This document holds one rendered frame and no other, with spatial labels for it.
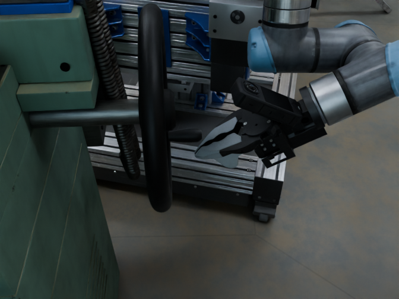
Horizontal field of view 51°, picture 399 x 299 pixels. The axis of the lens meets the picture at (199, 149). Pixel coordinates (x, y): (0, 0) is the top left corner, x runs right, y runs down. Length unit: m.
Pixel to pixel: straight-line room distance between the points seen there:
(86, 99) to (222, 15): 0.52
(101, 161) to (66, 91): 0.91
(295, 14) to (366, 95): 0.16
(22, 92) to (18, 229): 0.17
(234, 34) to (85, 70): 0.53
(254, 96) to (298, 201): 0.99
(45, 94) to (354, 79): 0.43
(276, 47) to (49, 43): 0.35
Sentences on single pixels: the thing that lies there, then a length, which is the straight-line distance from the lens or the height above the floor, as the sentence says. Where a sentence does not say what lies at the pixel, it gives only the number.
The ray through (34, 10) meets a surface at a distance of 0.54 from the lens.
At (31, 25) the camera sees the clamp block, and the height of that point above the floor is 0.95.
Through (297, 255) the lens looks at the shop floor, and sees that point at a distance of 1.43.
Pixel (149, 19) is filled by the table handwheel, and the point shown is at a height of 0.95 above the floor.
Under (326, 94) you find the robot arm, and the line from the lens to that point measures 0.65.
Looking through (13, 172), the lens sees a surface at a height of 0.81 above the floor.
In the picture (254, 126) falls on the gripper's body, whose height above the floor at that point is 0.76.
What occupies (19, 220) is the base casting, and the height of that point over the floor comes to 0.76.
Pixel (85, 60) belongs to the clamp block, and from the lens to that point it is 0.55.
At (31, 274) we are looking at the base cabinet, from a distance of 0.62.
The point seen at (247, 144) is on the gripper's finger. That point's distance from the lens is 0.64.
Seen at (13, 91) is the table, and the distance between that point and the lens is 0.58.
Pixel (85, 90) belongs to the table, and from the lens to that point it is 0.55.
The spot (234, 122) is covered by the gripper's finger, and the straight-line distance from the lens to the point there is 0.69.
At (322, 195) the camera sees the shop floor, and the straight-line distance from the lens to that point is 1.60.
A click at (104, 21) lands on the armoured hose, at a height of 0.91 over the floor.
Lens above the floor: 1.18
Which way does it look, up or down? 44 degrees down
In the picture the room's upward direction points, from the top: straight up
